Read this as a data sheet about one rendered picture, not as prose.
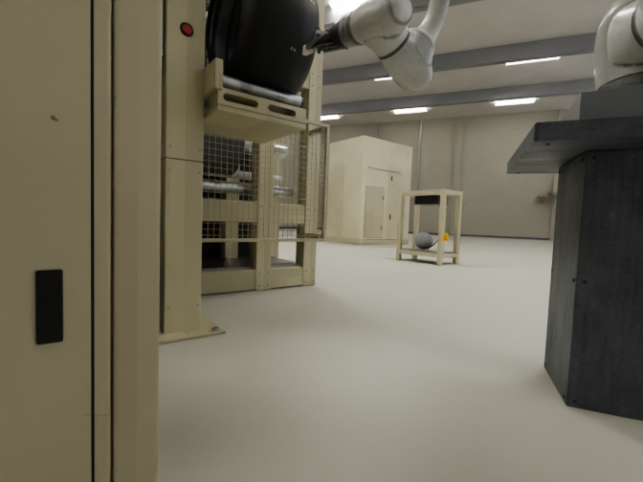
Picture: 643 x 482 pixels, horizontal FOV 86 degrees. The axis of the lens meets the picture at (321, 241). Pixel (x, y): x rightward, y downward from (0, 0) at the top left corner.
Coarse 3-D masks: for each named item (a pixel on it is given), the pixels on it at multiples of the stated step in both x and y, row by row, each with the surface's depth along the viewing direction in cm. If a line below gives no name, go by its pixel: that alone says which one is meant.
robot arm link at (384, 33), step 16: (368, 0) 88; (384, 0) 84; (400, 0) 83; (352, 16) 93; (368, 16) 87; (384, 16) 84; (400, 16) 84; (352, 32) 94; (368, 32) 90; (384, 32) 88; (400, 32) 88; (384, 48) 93
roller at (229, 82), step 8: (224, 80) 119; (232, 80) 121; (240, 80) 123; (232, 88) 122; (240, 88) 123; (248, 88) 125; (256, 88) 126; (264, 88) 128; (272, 88) 131; (256, 96) 128; (264, 96) 129; (272, 96) 131; (280, 96) 132; (288, 96) 134; (296, 96) 137; (288, 104) 137; (296, 104) 138
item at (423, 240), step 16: (400, 192) 403; (416, 192) 386; (432, 192) 369; (448, 192) 362; (400, 208) 404; (416, 208) 422; (400, 224) 404; (416, 224) 422; (400, 240) 405; (416, 240) 396; (432, 240) 391; (400, 256) 407; (416, 256) 426; (432, 256) 370; (448, 256) 371
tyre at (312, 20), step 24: (216, 0) 143; (240, 0) 152; (264, 0) 114; (288, 0) 119; (216, 24) 154; (240, 24) 119; (264, 24) 116; (288, 24) 120; (312, 24) 125; (216, 48) 158; (240, 48) 121; (264, 48) 120; (288, 48) 124; (240, 72) 125; (264, 72) 126; (288, 72) 129
